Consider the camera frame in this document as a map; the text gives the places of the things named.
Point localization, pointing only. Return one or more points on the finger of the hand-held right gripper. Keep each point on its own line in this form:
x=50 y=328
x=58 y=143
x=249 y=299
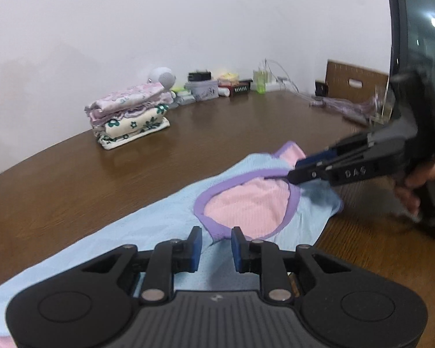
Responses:
x=308 y=178
x=319 y=158

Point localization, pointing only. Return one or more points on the white tube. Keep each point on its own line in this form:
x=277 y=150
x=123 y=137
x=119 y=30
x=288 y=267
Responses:
x=224 y=92

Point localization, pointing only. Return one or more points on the person's right hand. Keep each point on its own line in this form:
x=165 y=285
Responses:
x=409 y=188

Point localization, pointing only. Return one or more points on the cream green-flowered folded garment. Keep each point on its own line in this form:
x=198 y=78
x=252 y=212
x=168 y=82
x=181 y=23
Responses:
x=134 y=130

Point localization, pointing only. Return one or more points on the clear acrylic stand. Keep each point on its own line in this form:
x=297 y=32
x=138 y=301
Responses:
x=384 y=107

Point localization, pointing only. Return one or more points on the white robot speaker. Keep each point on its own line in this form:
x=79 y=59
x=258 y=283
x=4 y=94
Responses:
x=163 y=77

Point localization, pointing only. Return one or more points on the yellow sticky note pad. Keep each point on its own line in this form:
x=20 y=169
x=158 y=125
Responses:
x=228 y=78

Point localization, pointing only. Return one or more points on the small black holder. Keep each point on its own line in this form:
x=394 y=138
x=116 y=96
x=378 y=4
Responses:
x=321 y=87

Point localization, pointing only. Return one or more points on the black charger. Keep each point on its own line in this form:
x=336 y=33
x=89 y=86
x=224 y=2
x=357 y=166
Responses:
x=199 y=76

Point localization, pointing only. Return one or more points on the green and white small boxes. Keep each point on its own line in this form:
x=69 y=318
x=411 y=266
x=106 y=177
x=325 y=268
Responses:
x=184 y=97

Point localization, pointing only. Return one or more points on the green spray bottle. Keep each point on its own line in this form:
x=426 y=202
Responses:
x=260 y=81

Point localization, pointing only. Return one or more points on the pink floral folded garment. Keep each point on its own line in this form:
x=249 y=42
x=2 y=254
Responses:
x=130 y=96

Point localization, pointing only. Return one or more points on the dark framed glass panel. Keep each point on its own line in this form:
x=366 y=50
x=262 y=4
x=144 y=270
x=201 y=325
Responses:
x=420 y=14

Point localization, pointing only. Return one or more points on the pink and blue mesh vest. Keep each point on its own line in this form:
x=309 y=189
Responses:
x=246 y=206

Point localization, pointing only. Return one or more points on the white power strip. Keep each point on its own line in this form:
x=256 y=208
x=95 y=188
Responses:
x=275 y=86

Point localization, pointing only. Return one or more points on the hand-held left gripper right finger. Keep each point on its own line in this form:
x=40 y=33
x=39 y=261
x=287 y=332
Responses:
x=238 y=252

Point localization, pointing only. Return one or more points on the brown perforated board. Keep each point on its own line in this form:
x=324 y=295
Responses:
x=337 y=76

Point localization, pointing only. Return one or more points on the dark red box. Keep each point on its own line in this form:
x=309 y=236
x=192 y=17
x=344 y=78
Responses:
x=241 y=89

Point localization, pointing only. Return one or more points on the lilac ruffled folded garment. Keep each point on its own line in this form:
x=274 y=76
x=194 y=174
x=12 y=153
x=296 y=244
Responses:
x=130 y=114

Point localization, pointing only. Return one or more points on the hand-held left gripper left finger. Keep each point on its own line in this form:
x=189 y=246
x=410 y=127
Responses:
x=195 y=252

